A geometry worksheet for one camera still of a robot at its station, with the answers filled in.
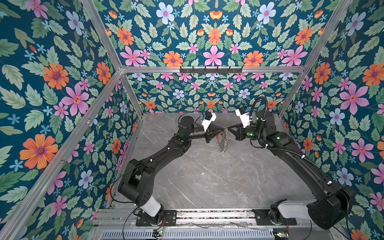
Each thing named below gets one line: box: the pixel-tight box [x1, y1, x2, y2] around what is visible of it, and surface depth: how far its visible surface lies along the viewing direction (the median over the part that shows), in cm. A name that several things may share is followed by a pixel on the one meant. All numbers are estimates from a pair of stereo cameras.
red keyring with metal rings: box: [216, 127, 229, 154], surface depth 75 cm
